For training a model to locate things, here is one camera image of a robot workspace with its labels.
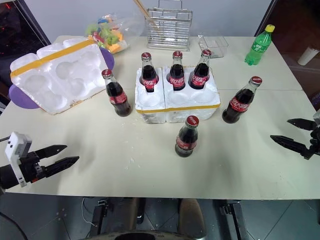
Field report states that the wooden chopstick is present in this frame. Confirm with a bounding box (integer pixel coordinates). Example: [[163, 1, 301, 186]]
[[134, 0, 162, 31], [132, 0, 161, 32]]

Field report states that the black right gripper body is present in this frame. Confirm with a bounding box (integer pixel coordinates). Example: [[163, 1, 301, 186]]
[[300, 123, 320, 161]]

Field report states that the glass cola bottle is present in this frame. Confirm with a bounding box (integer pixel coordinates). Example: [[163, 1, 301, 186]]
[[168, 50, 187, 92], [187, 49, 213, 91], [174, 115, 200, 159], [100, 68, 133, 118], [221, 75, 264, 125], [139, 52, 161, 94]]

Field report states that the black floor cable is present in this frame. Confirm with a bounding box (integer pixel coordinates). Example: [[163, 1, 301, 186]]
[[0, 211, 29, 240]]

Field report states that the brown rounded shape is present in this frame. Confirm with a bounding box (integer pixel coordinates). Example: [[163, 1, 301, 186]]
[[179, 198, 208, 239]]

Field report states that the black table leg frame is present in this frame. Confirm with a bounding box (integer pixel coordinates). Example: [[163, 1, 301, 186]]
[[219, 199, 245, 240], [88, 197, 110, 237]]

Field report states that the white foam lid tray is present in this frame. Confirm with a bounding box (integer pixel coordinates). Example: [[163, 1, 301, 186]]
[[9, 37, 109, 116]]

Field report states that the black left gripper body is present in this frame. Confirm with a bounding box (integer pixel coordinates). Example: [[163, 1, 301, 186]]
[[18, 150, 49, 184]]

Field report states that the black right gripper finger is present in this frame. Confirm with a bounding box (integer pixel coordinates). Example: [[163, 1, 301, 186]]
[[286, 118, 317, 131], [269, 134, 310, 157]]

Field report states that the clear plastic container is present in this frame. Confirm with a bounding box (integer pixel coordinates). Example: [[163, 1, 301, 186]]
[[197, 34, 230, 59]]

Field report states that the green plastic soda bottle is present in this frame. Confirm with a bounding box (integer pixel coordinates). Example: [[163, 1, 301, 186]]
[[244, 24, 276, 67]]

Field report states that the metal wire rack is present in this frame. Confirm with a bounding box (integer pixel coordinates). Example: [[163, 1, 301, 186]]
[[145, 0, 194, 52]]

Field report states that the purple oval tray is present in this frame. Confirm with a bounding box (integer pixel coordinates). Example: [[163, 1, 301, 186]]
[[8, 46, 116, 111]]

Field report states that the white foam bottle holder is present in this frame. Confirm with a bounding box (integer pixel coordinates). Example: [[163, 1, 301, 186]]
[[134, 64, 222, 125]]

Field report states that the thin white cable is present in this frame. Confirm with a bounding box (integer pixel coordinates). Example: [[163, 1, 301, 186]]
[[81, 197, 98, 228]]

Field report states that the white cup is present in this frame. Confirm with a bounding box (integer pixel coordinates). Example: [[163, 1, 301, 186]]
[[297, 46, 320, 67]]

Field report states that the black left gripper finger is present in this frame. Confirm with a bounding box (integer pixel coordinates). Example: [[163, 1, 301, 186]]
[[44, 155, 81, 178], [29, 144, 68, 161]]

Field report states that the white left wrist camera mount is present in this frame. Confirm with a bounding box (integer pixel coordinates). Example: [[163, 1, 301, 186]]
[[4, 131, 33, 188]]

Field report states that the dark rounded shape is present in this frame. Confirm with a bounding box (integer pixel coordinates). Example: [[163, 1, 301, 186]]
[[97, 229, 209, 240]]

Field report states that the plastic bag of colourful toys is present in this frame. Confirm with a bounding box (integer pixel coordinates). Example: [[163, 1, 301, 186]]
[[84, 11, 146, 55]]

